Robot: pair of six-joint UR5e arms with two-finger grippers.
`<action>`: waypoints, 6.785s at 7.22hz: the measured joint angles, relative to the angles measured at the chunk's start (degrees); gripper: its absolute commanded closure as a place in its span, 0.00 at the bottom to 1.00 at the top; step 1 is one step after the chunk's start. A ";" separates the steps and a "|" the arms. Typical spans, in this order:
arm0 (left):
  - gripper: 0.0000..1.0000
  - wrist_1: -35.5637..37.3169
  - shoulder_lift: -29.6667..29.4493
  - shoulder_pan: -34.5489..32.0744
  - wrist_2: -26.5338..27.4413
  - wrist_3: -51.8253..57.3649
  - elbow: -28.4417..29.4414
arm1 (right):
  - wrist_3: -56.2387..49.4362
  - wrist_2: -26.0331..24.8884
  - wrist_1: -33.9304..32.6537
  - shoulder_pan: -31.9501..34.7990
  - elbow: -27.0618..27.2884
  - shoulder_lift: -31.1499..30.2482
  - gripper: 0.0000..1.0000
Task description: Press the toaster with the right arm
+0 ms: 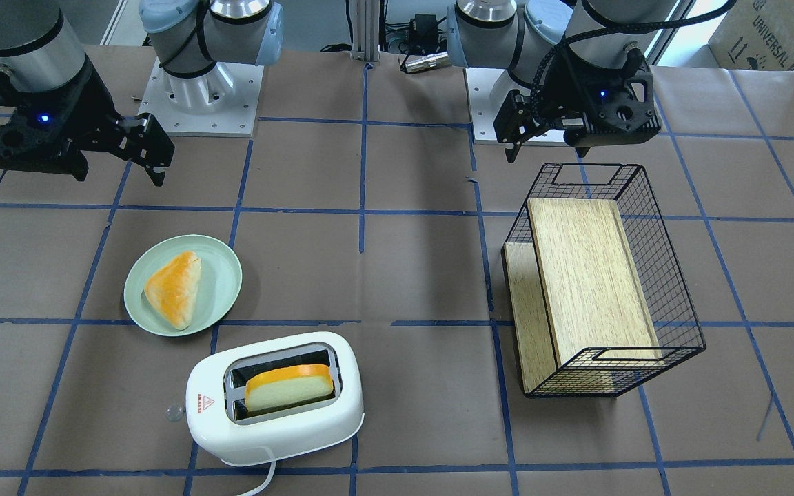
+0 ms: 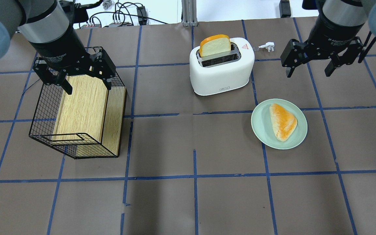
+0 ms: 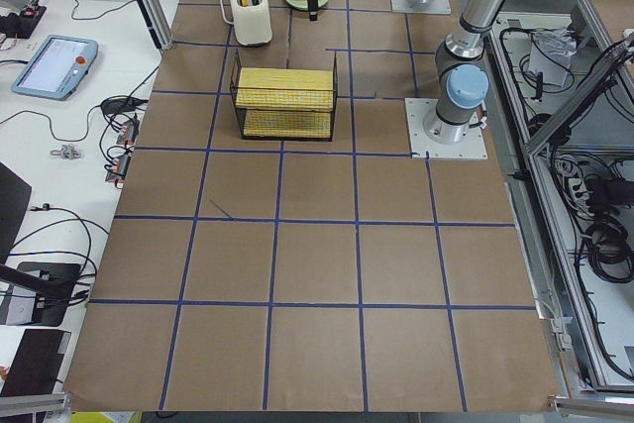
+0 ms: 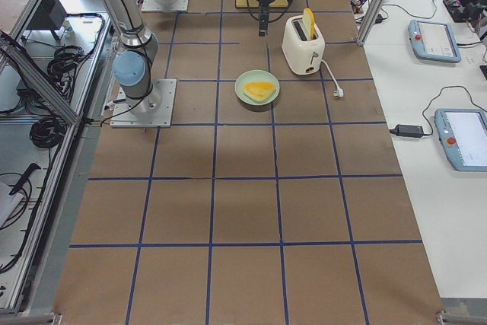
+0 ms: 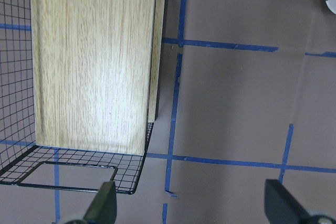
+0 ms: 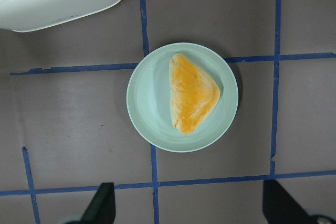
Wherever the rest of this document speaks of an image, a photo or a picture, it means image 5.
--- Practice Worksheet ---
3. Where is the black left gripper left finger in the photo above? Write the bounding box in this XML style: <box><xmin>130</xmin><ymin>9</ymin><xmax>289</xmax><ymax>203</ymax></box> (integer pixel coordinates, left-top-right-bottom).
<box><xmin>64</xmin><ymin>182</ymin><xmax>117</xmax><ymax>224</ymax></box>

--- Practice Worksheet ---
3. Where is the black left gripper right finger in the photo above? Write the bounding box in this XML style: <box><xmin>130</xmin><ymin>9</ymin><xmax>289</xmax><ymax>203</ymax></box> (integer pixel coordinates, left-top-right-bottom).
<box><xmin>264</xmin><ymin>179</ymin><xmax>335</xmax><ymax>224</ymax></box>

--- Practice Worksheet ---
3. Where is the black wire mesh basket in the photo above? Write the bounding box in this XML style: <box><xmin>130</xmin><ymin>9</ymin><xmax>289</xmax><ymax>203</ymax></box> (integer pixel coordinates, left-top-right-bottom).
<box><xmin>1</xmin><ymin>0</ymin><xmax>145</xmax><ymax>195</ymax></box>

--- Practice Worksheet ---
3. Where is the light wood shelf board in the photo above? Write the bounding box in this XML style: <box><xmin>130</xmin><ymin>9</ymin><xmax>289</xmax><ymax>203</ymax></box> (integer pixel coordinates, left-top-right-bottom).
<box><xmin>30</xmin><ymin>0</ymin><xmax>165</xmax><ymax>155</ymax></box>

